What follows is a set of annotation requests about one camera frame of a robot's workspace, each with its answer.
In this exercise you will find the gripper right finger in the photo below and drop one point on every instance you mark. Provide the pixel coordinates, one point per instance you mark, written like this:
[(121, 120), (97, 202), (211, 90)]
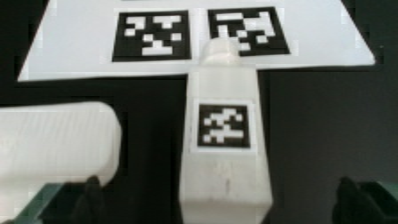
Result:
[(366, 202)]

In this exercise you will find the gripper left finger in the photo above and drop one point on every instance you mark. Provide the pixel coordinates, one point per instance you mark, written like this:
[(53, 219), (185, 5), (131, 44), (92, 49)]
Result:
[(73, 203)]

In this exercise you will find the white chair leg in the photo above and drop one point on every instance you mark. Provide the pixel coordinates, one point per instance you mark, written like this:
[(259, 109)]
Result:
[(224, 177)]

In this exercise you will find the white chair back frame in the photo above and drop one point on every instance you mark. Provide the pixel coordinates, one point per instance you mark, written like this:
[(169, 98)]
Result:
[(58, 148)]

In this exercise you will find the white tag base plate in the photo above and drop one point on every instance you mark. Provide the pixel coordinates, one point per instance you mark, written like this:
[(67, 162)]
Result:
[(137, 37)]

